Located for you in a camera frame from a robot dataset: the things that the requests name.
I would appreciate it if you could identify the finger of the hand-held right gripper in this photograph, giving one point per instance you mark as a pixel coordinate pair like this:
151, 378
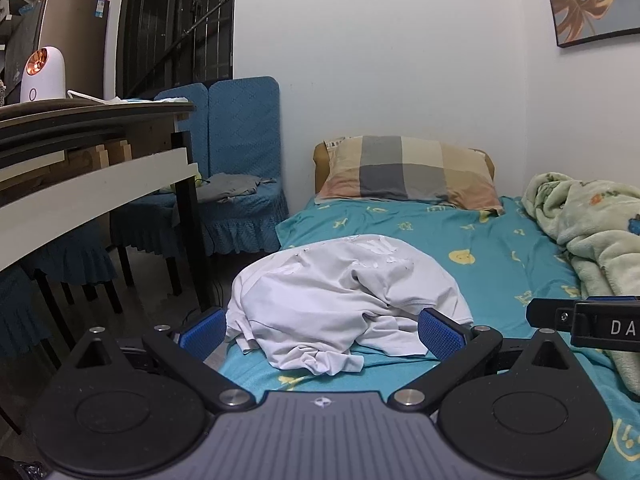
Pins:
547, 312

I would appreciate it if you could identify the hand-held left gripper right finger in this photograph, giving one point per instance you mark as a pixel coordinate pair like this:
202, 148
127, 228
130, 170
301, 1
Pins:
440, 335

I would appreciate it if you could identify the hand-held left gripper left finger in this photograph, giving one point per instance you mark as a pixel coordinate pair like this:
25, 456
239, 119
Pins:
202, 334

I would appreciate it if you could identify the white printed shirt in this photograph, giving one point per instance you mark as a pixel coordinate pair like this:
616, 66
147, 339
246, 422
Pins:
325, 285

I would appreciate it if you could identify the bed with teal sheet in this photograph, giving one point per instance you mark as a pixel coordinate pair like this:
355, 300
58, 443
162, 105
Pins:
500, 240

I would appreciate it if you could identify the green fleece blanket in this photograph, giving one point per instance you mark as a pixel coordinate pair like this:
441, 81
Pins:
595, 230

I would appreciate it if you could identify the grey cloth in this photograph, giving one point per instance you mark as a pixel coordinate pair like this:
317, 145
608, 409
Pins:
232, 187

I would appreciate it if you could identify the yellow green toy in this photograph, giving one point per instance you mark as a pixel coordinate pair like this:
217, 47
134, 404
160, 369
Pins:
197, 178

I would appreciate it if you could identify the plaid pillow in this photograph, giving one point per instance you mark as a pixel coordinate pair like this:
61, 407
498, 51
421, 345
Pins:
410, 170

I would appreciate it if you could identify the wooden table with black legs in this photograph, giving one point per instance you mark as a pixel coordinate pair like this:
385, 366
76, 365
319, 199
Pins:
75, 190

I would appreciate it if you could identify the brown pillow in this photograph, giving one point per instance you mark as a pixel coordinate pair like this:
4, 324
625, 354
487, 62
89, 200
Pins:
321, 160

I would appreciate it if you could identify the white papers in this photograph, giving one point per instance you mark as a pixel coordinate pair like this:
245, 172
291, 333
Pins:
115, 99

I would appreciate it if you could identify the white humidifier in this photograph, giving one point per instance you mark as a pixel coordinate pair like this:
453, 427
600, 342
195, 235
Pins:
44, 77

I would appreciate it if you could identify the dark window grille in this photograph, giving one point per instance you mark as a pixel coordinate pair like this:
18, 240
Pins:
170, 30

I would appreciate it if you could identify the silver refrigerator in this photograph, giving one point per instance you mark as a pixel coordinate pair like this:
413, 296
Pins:
80, 45

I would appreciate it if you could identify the framed leaf picture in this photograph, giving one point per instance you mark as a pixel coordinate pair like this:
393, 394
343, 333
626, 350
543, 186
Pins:
580, 0

